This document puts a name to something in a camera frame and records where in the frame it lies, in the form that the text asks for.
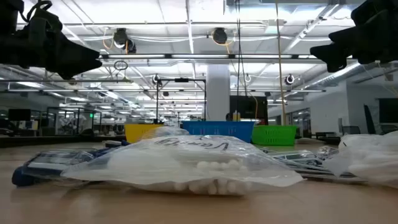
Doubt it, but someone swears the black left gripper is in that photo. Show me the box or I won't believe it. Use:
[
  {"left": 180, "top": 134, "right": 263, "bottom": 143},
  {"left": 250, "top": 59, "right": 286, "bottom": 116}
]
[{"left": 0, "top": 30, "right": 103, "bottom": 80}]

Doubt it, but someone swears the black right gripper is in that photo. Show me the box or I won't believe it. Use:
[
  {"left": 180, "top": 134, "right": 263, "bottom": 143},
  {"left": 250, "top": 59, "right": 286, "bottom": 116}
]
[{"left": 310, "top": 12, "right": 398, "bottom": 73}]

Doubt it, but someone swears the blue toothbrush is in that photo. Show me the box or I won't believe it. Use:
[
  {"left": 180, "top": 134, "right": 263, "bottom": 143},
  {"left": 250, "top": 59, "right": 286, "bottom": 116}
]
[{"left": 91, "top": 139, "right": 131, "bottom": 158}]

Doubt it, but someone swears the clear packet with blue toothbrush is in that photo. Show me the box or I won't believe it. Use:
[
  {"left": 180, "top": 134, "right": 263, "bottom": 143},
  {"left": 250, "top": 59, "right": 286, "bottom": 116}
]
[{"left": 22, "top": 148, "right": 97, "bottom": 180}]

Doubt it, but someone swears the shiny clear packet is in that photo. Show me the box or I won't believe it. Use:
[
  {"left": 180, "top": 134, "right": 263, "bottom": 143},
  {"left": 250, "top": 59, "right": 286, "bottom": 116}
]
[{"left": 316, "top": 145, "right": 340, "bottom": 160}]

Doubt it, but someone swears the cotton swab zip bag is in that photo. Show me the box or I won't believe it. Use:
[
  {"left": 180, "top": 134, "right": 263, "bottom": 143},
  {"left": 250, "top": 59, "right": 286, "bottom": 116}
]
[{"left": 322, "top": 130, "right": 398, "bottom": 190}]

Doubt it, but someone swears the small clear zip bag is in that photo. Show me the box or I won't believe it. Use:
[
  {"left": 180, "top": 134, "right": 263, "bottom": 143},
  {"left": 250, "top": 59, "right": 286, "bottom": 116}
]
[{"left": 139, "top": 126, "right": 190, "bottom": 141}]

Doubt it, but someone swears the blue plastic basket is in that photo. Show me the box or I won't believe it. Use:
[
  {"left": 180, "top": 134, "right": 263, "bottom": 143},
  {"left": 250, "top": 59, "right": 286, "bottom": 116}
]
[{"left": 181, "top": 120, "right": 256, "bottom": 144}]

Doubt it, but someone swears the black desk monitor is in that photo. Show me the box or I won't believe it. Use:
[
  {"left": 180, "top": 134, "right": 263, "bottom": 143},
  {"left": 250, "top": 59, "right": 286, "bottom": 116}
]
[
  {"left": 378, "top": 98, "right": 398, "bottom": 124},
  {"left": 7, "top": 108, "right": 32, "bottom": 122}
]

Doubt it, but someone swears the yellow plastic basket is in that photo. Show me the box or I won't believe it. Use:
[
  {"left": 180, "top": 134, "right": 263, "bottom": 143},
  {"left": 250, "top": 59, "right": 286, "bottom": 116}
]
[{"left": 124, "top": 123, "right": 164, "bottom": 144}]

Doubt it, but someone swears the green plastic basket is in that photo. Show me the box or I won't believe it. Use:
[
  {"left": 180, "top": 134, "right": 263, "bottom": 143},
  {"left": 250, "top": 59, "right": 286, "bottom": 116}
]
[{"left": 251, "top": 124, "right": 298, "bottom": 147}]

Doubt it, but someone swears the white building pillar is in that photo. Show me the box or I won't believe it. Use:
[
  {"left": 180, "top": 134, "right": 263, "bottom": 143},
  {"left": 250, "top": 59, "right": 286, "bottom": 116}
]
[{"left": 206, "top": 63, "right": 231, "bottom": 122}]

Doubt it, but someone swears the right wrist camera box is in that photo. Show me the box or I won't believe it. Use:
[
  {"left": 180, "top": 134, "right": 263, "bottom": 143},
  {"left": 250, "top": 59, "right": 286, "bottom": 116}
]
[{"left": 350, "top": 0, "right": 391, "bottom": 28}]

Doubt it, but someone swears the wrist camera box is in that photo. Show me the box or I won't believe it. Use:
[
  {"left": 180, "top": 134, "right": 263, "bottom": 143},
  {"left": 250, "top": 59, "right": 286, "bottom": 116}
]
[
  {"left": 29, "top": 7, "right": 63, "bottom": 35},
  {"left": 350, "top": 0, "right": 391, "bottom": 28}
]

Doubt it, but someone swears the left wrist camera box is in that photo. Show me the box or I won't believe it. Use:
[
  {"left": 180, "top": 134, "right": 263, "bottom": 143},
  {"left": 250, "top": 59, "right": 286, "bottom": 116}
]
[{"left": 29, "top": 7, "right": 63, "bottom": 35}]

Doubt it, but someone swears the black workstation frame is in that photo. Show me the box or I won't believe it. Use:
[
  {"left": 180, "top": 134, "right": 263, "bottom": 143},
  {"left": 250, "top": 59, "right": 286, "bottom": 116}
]
[{"left": 46, "top": 106, "right": 103, "bottom": 136}]

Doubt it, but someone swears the black ceiling cable reel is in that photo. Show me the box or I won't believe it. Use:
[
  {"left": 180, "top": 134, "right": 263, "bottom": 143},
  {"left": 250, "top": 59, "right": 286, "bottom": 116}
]
[
  {"left": 211, "top": 27, "right": 229, "bottom": 45},
  {"left": 112, "top": 27, "right": 137, "bottom": 54}
]

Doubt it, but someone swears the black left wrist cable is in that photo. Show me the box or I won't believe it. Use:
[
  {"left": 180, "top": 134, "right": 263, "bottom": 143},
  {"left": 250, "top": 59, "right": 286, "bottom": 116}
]
[{"left": 18, "top": 0, "right": 53, "bottom": 24}]

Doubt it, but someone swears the black table frame rail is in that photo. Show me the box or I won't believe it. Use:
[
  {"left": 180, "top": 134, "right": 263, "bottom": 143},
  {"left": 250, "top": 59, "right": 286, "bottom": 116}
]
[{"left": 0, "top": 134, "right": 371, "bottom": 147}]

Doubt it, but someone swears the black metal frame stand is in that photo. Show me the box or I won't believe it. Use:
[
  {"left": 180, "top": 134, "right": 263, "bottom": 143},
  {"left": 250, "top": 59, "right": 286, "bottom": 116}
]
[{"left": 154, "top": 77, "right": 208, "bottom": 123}]

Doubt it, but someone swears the black hanging cable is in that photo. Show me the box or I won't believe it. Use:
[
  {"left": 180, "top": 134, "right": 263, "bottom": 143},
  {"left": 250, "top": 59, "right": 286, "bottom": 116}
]
[{"left": 234, "top": 0, "right": 244, "bottom": 106}]

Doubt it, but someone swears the black wall screen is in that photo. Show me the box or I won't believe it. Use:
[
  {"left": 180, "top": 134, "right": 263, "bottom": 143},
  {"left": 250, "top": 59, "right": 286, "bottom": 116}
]
[{"left": 229, "top": 95, "right": 269, "bottom": 126}]

